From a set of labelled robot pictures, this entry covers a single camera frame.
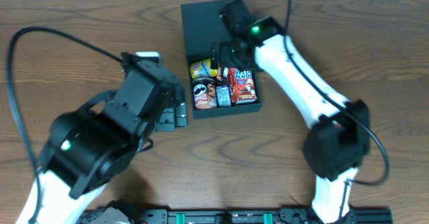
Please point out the blue barcode small box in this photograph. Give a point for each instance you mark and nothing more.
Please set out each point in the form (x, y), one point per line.
(223, 96)

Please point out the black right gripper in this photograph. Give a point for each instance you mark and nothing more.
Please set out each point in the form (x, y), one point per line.
(215, 60)

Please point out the yellow candy bottle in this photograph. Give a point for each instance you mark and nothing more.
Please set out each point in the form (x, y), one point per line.
(202, 69)

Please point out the red Hacks candy bag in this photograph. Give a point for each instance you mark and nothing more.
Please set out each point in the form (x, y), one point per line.
(222, 74)

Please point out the dark green gift box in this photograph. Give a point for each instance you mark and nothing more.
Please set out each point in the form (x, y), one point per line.
(202, 26)

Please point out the red Hello Panda box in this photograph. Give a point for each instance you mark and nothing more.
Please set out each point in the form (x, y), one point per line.
(242, 86)

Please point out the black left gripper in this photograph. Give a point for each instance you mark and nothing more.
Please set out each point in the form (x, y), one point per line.
(172, 117)

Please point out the red Pringles can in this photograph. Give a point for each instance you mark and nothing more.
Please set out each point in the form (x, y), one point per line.
(204, 93)

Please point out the black mounting rail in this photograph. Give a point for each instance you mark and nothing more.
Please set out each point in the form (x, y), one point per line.
(121, 212)

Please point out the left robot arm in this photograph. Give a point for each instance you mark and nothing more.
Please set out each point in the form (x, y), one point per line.
(85, 150)

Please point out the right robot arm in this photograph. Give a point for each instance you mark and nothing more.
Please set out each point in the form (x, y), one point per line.
(338, 139)

